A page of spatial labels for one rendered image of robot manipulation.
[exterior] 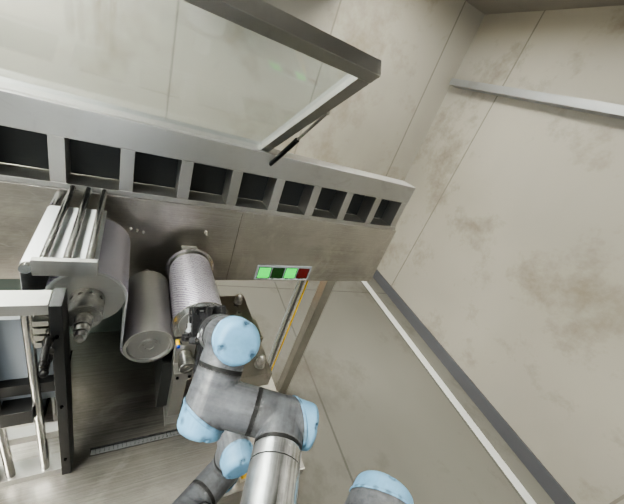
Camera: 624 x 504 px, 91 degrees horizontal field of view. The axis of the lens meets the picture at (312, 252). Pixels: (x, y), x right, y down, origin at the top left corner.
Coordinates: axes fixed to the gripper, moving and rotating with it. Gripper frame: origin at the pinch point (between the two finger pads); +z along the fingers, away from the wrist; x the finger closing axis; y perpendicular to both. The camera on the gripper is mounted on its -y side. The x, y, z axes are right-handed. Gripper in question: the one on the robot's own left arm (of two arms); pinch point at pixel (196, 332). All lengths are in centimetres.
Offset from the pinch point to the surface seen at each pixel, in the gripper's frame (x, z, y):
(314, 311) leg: -79, 71, -1
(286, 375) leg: -79, 107, -45
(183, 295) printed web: 2.6, 5.5, 9.5
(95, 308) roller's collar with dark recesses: 21.2, -7.2, 7.3
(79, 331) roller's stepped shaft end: 23.3, -9.9, 3.1
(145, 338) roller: 11.1, 7.1, -1.2
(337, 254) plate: -64, 26, 26
